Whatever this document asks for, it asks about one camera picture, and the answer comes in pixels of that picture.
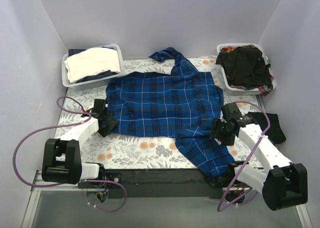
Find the blue plaid long sleeve shirt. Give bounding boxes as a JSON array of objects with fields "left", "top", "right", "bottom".
[{"left": 106, "top": 47, "right": 234, "bottom": 178}]

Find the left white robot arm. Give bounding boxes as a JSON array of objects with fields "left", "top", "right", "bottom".
[{"left": 41, "top": 99, "right": 119, "bottom": 188}]

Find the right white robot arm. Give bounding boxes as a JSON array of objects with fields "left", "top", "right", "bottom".
[{"left": 210, "top": 103, "right": 308, "bottom": 211}]

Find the right white plastic basket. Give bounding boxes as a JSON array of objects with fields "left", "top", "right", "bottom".
[{"left": 216, "top": 43, "right": 277, "bottom": 96}]

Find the white plastic basket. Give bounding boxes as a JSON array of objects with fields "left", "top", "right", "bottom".
[
  {"left": 61, "top": 44, "right": 124, "bottom": 91},
  {"left": 216, "top": 43, "right": 277, "bottom": 96}
]

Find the left white plastic basket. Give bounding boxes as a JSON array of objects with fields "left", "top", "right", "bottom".
[{"left": 61, "top": 44, "right": 124, "bottom": 91}]

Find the folded black shirt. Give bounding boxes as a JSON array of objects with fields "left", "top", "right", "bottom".
[{"left": 247, "top": 112, "right": 286, "bottom": 145}]

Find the folded white shirt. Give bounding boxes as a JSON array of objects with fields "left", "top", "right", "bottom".
[{"left": 64, "top": 47, "right": 121, "bottom": 83}]

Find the black crumpled shirt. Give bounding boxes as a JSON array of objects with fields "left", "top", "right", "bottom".
[{"left": 216, "top": 46, "right": 272, "bottom": 89}]

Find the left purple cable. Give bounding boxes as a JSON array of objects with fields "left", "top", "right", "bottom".
[{"left": 12, "top": 96, "right": 128, "bottom": 212}]

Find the purple cable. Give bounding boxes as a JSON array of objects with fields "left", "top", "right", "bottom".
[
  {"left": 216, "top": 101, "right": 271, "bottom": 212},
  {"left": 12, "top": 96, "right": 128, "bottom": 212}
]

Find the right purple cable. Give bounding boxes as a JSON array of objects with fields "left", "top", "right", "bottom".
[{"left": 216, "top": 101, "right": 271, "bottom": 212}]

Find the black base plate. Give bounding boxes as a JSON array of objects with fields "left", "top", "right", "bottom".
[{"left": 77, "top": 168, "right": 253, "bottom": 199}]

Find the aluminium frame rail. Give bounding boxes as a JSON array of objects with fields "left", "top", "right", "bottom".
[{"left": 33, "top": 170, "right": 78, "bottom": 191}]

